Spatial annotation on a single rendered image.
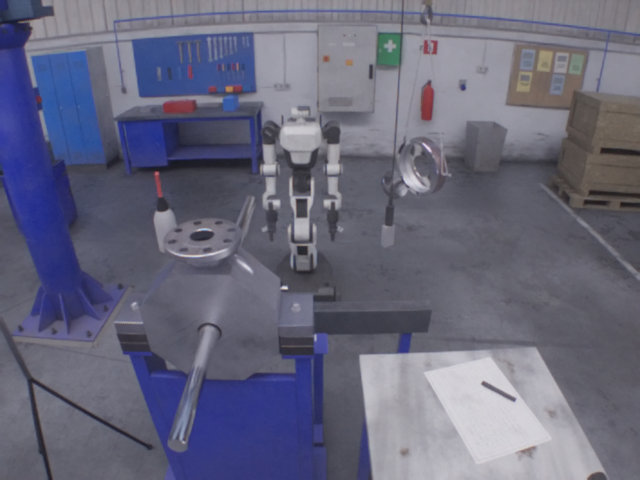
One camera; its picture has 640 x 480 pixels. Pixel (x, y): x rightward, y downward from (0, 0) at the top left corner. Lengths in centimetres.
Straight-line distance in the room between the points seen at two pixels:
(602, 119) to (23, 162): 567
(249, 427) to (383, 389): 65
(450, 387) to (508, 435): 27
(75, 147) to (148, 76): 155
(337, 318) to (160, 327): 80
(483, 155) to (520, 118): 103
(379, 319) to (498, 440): 78
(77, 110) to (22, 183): 390
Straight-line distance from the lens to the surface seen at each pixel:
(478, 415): 162
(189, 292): 146
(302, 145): 290
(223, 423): 197
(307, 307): 158
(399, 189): 301
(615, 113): 585
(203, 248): 137
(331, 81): 613
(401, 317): 201
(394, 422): 154
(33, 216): 329
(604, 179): 605
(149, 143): 639
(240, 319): 149
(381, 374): 168
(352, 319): 198
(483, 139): 642
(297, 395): 178
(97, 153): 704
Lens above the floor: 208
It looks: 29 degrees down
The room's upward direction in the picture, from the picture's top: straight up
